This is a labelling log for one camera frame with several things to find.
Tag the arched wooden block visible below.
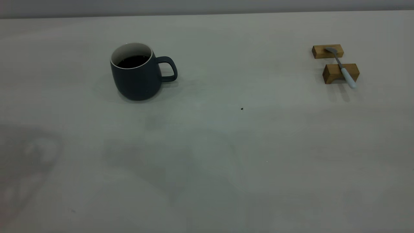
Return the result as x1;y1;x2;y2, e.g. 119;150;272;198
322;63;360;84

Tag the flat rectangular wooden block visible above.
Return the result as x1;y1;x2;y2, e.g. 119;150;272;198
312;44;344;59

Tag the dark grey ceramic mug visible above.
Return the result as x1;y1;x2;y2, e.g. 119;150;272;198
110;42;178;101

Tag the metal spoon pale blue handle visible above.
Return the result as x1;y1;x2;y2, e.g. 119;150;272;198
325;47;357;89

